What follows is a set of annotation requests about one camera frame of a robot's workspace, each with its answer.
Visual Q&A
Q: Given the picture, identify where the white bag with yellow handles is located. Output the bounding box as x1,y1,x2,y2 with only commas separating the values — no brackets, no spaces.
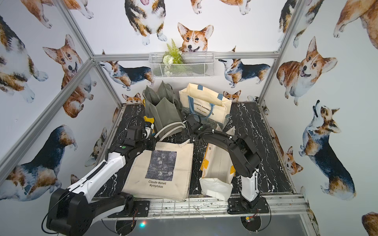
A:
199,144,236,202

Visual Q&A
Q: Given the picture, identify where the yellow plastic toy shovel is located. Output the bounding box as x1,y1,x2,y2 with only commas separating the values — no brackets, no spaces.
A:
142,99,155,124

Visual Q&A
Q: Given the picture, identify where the cream canvas bag with print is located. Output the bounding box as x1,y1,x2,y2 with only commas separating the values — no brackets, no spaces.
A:
122,139,194,201

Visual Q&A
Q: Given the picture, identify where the grey-green canvas bag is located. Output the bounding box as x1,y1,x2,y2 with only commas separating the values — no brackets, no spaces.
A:
142,81,182,132

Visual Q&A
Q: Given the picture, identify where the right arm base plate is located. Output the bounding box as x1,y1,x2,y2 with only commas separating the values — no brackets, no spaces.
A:
227,196,270,215

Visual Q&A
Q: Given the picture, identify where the white wire mesh basket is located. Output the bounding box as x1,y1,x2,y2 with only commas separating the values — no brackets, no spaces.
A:
148,52,215,79

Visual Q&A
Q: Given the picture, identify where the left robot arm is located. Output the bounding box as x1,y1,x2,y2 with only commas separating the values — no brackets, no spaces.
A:
41,116,156,236

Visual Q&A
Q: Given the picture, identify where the cream bag with blue handles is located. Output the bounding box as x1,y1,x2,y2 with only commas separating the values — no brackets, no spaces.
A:
179,83,232,128

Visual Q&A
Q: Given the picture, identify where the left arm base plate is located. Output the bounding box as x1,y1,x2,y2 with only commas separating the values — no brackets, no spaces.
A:
108,200,151,218

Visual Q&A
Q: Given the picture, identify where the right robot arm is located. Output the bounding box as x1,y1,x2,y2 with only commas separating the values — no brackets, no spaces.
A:
185,114,261,204

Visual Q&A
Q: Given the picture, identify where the artificial green fern plant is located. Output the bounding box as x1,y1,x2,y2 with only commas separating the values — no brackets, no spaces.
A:
162,39,185,77

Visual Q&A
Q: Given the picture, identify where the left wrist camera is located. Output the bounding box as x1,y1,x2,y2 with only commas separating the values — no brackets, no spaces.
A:
145,122,154,137

